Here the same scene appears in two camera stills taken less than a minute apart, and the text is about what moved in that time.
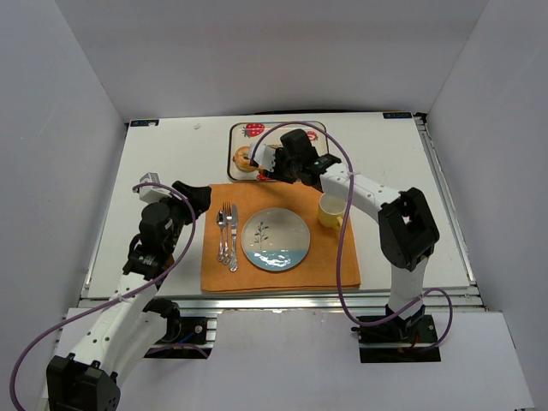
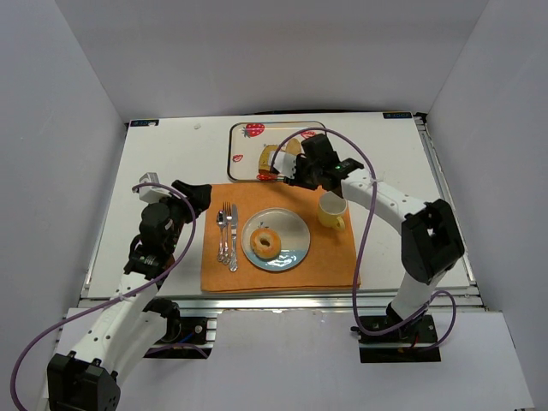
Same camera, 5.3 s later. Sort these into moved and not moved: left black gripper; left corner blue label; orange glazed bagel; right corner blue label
Moved: orange glazed bagel
Not moved: left black gripper; right corner blue label; left corner blue label
